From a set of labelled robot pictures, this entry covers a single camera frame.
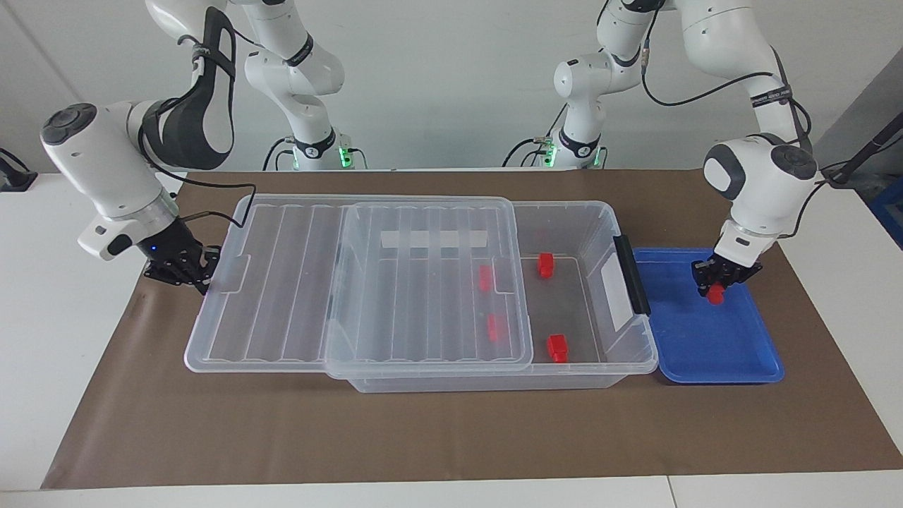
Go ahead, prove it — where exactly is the clear ribbed plastic lid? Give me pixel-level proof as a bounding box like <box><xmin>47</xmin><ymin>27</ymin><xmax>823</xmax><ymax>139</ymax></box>
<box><xmin>185</xmin><ymin>194</ymin><xmax>535</xmax><ymax>376</ymax></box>

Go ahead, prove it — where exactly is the blue plastic tray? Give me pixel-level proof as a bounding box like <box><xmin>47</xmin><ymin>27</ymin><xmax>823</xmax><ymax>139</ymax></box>
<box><xmin>630</xmin><ymin>247</ymin><xmax>785</xmax><ymax>385</ymax></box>

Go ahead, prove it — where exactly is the black box latch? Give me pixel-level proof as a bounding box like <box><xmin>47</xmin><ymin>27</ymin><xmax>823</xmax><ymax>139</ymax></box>
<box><xmin>613</xmin><ymin>235</ymin><xmax>651</xmax><ymax>316</ymax></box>

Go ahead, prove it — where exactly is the small white box label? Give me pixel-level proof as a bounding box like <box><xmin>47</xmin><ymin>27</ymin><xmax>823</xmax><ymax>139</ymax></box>
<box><xmin>600</xmin><ymin>265</ymin><xmax>634</xmax><ymax>332</ymax></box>

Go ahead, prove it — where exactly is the clear plastic storage box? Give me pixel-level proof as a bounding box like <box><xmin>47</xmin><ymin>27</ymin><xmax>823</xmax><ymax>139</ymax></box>
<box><xmin>325</xmin><ymin>200</ymin><xmax>659</xmax><ymax>394</ymax></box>

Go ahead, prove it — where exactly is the blue crate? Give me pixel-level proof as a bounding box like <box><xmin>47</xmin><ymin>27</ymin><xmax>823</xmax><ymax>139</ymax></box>
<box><xmin>869</xmin><ymin>176</ymin><xmax>903</xmax><ymax>249</ymax></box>

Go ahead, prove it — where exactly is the black stand leg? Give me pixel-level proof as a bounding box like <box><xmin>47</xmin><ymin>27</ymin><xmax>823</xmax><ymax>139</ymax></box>
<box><xmin>820</xmin><ymin>113</ymin><xmax>903</xmax><ymax>186</ymax></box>

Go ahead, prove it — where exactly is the brown paper table mat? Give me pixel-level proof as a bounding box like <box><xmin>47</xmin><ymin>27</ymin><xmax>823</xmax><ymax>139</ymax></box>
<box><xmin>40</xmin><ymin>168</ymin><xmax>903</xmax><ymax>491</ymax></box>

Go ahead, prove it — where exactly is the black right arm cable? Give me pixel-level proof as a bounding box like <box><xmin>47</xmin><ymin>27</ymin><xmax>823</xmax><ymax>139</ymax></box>
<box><xmin>145</xmin><ymin>159</ymin><xmax>256</xmax><ymax>230</ymax></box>

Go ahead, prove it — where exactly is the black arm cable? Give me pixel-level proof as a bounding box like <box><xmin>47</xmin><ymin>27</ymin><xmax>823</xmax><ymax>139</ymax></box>
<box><xmin>638</xmin><ymin>0</ymin><xmax>830</xmax><ymax>241</ymax></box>
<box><xmin>145</xmin><ymin>159</ymin><xmax>256</xmax><ymax>230</ymax></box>

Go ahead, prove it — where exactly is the black right arm cable sleeve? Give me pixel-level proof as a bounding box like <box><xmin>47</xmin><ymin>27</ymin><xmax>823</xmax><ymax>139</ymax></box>
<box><xmin>140</xmin><ymin>6</ymin><xmax>236</xmax><ymax>171</ymax></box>

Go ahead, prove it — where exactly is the black arm cable sleeve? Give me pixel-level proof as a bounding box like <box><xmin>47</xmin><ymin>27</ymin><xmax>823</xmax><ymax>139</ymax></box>
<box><xmin>140</xmin><ymin>6</ymin><xmax>236</xmax><ymax>171</ymax></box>
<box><xmin>750</xmin><ymin>46</ymin><xmax>813</xmax><ymax>152</ymax></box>

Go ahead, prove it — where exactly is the black clamp mount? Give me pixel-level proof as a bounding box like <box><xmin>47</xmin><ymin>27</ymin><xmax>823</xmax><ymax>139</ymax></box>
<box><xmin>0</xmin><ymin>147</ymin><xmax>37</xmax><ymax>193</ymax></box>

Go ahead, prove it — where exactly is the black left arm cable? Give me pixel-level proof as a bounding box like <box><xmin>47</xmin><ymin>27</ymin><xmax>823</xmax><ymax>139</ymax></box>
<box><xmin>638</xmin><ymin>0</ymin><xmax>830</xmax><ymax>241</ymax></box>

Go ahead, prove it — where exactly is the black left arm cable sleeve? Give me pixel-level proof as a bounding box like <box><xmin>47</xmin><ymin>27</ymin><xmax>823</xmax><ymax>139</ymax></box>
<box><xmin>750</xmin><ymin>46</ymin><xmax>813</xmax><ymax>152</ymax></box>

